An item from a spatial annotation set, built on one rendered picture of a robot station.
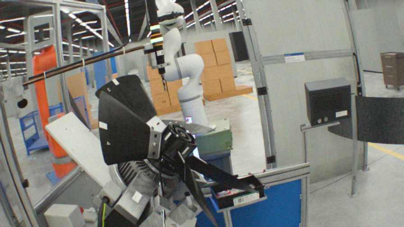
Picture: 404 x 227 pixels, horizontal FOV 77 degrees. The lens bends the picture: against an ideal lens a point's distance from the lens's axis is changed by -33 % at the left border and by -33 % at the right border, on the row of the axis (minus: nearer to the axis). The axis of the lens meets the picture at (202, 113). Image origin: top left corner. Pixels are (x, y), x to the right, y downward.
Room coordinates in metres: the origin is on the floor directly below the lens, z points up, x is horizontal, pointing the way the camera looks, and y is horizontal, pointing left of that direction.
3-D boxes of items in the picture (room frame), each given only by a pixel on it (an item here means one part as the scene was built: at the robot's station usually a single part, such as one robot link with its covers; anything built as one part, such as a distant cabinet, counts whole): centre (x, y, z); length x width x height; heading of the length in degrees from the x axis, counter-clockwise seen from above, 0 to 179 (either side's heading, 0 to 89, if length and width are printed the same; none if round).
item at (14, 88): (0.98, 0.67, 1.54); 0.10 x 0.07 x 0.09; 117
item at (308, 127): (1.54, -0.57, 1.04); 0.24 x 0.03 x 0.03; 82
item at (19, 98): (1.00, 0.63, 1.48); 0.05 x 0.04 x 0.05; 117
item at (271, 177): (1.61, -0.04, 0.82); 0.90 x 0.04 x 0.08; 82
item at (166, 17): (1.56, 0.07, 1.66); 0.11 x 0.10 x 0.07; 172
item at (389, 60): (6.26, -4.90, 0.45); 0.68 x 0.47 x 0.90; 12
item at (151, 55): (1.26, 0.12, 1.50); 0.09 x 0.07 x 0.10; 117
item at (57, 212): (1.16, 0.71, 0.92); 0.17 x 0.16 x 0.11; 82
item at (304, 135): (1.55, -0.47, 0.96); 0.03 x 0.03 x 0.20; 82
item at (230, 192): (1.44, -0.09, 0.83); 0.19 x 0.14 x 0.04; 98
